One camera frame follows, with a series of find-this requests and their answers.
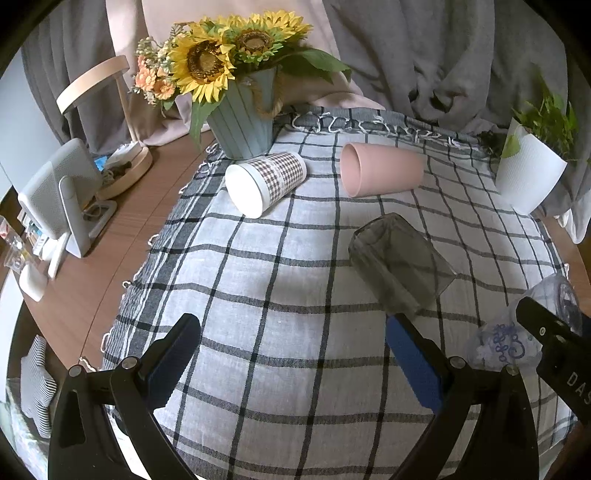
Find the clear cup with blue print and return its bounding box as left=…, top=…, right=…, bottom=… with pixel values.
left=466, top=273, right=583, bottom=375

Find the pink cup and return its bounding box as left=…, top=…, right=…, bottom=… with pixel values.
left=339, top=143, right=426, bottom=198

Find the checkered pattern paper cup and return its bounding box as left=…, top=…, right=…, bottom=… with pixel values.
left=224, top=152, right=308, bottom=219

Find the grey striped star cushion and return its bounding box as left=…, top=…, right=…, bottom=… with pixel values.
left=20, top=335, right=57, bottom=439

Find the white small box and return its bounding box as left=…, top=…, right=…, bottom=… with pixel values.
left=18, top=263, right=47, bottom=302

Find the white ribbed plant pot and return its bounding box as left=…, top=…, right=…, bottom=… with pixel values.
left=496, top=118, right=567, bottom=215

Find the smoky grey square glass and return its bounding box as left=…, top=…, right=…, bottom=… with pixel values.
left=349, top=213, right=457, bottom=319

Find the green potted plant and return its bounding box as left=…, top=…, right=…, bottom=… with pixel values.
left=477, top=68, right=582, bottom=163

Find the white desktop device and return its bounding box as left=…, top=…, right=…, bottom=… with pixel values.
left=18, top=139, right=117, bottom=279

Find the checkered white black tablecloth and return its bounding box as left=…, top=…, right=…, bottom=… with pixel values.
left=102, top=106, right=565, bottom=479

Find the grey blanket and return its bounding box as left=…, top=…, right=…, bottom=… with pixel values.
left=20, top=0, right=591, bottom=245

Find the blue-green flower vase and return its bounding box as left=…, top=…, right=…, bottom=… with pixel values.
left=207, top=67, right=280, bottom=161

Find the sunflower bouquet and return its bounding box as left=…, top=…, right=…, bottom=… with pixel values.
left=132, top=10, right=352, bottom=142

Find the pink beige cloth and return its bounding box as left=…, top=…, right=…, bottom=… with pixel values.
left=106, top=1, right=380, bottom=148

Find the wooden round tray with handle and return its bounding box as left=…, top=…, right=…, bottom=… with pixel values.
left=56, top=55, right=152, bottom=200

